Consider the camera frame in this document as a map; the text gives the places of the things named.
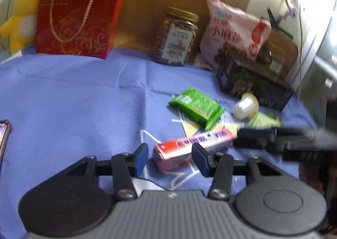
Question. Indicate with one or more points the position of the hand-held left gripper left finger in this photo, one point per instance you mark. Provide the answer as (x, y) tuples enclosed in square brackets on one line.
[(140, 158)]

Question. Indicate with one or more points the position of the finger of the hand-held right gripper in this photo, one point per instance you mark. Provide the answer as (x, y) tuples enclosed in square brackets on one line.
[(255, 132), (250, 142)]

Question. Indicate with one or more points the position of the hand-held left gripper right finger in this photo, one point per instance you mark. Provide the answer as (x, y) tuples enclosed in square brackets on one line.
[(200, 157)]

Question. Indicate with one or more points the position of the light green snack packet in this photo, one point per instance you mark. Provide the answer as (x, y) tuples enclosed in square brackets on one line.
[(263, 122)]

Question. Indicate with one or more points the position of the pink and white candy box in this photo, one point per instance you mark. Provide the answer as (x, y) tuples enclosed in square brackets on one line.
[(179, 149)]

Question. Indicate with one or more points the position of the jelly cup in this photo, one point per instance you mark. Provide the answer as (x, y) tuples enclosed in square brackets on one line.
[(244, 106)]

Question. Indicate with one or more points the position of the dark tin box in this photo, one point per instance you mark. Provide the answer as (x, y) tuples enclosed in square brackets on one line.
[(252, 89)]

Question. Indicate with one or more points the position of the blue printed cloth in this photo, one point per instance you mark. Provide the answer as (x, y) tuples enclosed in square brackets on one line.
[(79, 110)]

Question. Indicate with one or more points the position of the pink snack bag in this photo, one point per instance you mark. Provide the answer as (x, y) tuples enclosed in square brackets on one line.
[(226, 31)]

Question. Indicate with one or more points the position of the black tape strip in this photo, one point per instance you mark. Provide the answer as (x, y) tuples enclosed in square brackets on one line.
[(273, 19)]

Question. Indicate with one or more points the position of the frosted glass window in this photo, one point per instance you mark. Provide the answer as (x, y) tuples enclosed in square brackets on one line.
[(321, 31)]

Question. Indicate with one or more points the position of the nut jar with gold lid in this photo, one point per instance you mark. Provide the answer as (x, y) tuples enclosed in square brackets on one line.
[(175, 39)]

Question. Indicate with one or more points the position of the phone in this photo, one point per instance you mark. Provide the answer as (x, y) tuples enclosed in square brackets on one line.
[(3, 136)]

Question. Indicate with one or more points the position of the red gift bag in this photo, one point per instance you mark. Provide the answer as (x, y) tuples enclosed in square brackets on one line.
[(79, 18)]

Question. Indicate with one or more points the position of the yellow duck plush toy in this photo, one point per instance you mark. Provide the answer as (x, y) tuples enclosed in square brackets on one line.
[(23, 5)]

